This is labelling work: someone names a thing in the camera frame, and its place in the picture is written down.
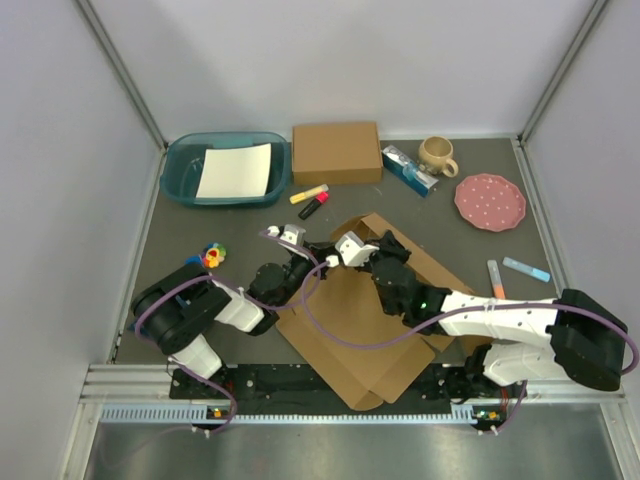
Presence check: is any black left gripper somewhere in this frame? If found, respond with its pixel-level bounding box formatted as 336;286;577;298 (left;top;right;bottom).
275;241;338;308

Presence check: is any brown cardboard box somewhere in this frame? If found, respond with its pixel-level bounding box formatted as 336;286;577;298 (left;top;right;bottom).
292;121;383;186
276;213;473;411

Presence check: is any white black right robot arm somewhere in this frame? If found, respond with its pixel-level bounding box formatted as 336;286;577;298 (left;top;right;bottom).
362;232;628;396

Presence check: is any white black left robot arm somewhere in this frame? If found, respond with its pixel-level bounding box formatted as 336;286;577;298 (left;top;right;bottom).
130;242;335;397

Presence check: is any closed brown cardboard box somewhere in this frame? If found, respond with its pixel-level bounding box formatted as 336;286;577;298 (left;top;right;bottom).
292;121;383;186

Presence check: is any green yellow plush flower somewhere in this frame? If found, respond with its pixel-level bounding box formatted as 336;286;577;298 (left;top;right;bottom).
200;242;227;269

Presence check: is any yellow highlighter pen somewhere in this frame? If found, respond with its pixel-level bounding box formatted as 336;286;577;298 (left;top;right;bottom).
289;184;329;205

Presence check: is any orange grey marker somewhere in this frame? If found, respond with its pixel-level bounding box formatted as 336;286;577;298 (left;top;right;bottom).
487;260;506;299

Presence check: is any black pink highlighter pen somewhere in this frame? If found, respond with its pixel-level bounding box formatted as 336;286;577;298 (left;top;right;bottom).
298;192;329;220

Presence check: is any light blue marker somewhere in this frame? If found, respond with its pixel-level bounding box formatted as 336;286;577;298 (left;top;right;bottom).
502;257;551;283

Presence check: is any white paper sheet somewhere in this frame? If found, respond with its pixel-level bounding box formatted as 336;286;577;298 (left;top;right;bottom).
195;143;272;199

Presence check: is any blue toothbrush package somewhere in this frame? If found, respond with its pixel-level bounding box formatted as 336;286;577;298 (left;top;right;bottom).
381;145;438;198

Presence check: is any teal plastic bin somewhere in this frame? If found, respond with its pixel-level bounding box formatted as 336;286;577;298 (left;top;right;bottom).
160;132;292;207

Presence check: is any pink dotted plate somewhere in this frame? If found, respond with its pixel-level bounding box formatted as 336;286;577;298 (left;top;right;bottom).
454;173;527;233

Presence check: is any beige ceramic mug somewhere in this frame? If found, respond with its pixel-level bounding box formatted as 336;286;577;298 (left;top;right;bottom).
418;136;459;178

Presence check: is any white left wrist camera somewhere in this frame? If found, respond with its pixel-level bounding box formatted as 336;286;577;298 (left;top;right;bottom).
267;224;306;247

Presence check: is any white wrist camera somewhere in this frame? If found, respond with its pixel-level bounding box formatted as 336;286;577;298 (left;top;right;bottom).
267;224;306;247
326;231;379;268

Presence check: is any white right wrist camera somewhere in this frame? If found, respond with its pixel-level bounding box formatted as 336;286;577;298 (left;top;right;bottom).
326;231;379;268

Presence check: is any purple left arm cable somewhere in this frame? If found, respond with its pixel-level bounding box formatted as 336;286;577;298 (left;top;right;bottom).
134;227;326;441

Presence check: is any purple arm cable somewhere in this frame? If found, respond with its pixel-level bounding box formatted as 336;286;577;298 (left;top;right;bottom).
299;259;640;436
134;227;326;441

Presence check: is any grey slotted cable duct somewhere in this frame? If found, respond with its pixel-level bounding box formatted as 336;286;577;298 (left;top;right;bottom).
100;404;502;425

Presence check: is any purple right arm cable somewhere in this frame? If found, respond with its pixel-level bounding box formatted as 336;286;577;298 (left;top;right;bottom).
299;259;640;436

